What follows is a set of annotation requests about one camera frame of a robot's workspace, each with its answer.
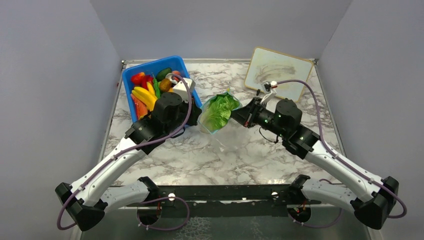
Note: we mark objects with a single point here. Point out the small whiteboard with wooden frame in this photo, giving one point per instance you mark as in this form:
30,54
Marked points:
268,65

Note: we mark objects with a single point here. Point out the orange toy carrot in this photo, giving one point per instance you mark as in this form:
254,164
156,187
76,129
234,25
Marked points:
141,109

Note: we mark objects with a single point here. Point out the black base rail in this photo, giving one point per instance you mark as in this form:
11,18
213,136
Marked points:
215,201

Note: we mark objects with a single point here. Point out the green toy chili pepper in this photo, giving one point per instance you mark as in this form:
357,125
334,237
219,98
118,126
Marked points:
156,88

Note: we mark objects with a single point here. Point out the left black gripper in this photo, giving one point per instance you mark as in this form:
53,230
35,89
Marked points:
195,112

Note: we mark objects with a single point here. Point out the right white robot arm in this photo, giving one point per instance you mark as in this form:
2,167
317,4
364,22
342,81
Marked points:
369,197

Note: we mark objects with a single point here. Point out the brown toy kiwi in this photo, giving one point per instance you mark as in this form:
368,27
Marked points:
165,85

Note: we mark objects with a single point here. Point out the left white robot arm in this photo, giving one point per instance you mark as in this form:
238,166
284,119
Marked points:
90,197

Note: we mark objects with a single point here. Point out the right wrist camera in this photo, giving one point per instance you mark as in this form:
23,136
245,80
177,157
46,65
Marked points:
269,88

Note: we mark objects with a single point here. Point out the blue plastic bin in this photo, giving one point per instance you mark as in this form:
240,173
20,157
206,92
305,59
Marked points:
175,62

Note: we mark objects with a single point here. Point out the clear zip top bag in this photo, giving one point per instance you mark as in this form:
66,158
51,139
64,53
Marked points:
217,138

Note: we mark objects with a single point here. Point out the yellow toy banana bunch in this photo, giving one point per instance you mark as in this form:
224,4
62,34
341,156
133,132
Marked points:
145,96

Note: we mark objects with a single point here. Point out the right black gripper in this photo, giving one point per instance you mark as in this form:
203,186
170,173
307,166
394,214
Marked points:
247,115

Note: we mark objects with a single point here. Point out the red toy bell pepper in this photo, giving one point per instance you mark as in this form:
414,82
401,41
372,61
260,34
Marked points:
142,80

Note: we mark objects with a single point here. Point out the green toy lettuce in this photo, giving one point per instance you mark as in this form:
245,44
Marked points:
218,112

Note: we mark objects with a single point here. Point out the green toy avocado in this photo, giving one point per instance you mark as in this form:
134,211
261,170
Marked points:
162,74

